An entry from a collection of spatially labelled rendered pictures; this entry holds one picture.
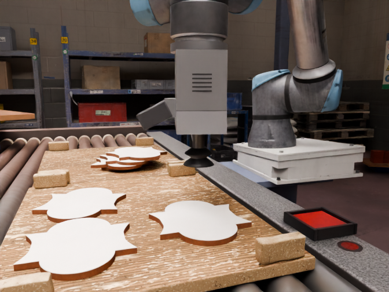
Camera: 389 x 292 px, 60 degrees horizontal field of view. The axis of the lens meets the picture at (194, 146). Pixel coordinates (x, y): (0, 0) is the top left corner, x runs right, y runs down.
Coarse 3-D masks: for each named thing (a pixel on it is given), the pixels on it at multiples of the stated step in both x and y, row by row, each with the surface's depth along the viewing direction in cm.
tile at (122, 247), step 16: (64, 224) 46; (80, 224) 46; (96, 224) 46; (128, 224) 46; (32, 240) 41; (48, 240) 41; (64, 240) 41; (80, 240) 41; (96, 240) 41; (112, 240) 41; (32, 256) 37; (48, 256) 37; (64, 256) 37; (80, 256) 37; (96, 256) 37; (112, 256) 37; (64, 272) 34; (80, 272) 34; (96, 272) 35
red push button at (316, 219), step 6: (300, 216) 53; (306, 216) 53; (312, 216) 53; (318, 216) 53; (324, 216) 53; (330, 216) 53; (306, 222) 50; (312, 222) 50; (318, 222) 50; (324, 222) 50; (330, 222) 50; (336, 222) 50; (342, 222) 50
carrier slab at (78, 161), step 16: (48, 160) 90; (64, 160) 90; (80, 160) 90; (160, 160) 90; (80, 176) 74; (96, 176) 74; (112, 176) 74; (128, 176) 74; (144, 176) 74; (160, 176) 75
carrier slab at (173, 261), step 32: (32, 192) 63; (64, 192) 63; (128, 192) 63; (160, 192) 63; (192, 192) 63; (224, 192) 63; (32, 224) 48; (256, 224) 48; (0, 256) 39; (128, 256) 39; (160, 256) 39; (192, 256) 39; (224, 256) 39; (64, 288) 33; (96, 288) 33; (128, 288) 33; (160, 288) 33; (192, 288) 34
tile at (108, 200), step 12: (72, 192) 60; (84, 192) 60; (96, 192) 60; (108, 192) 60; (48, 204) 54; (60, 204) 54; (72, 204) 54; (84, 204) 54; (96, 204) 54; (108, 204) 54; (48, 216) 50; (60, 216) 49; (72, 216) 49; (84, 216) 49; (96, 216) 51
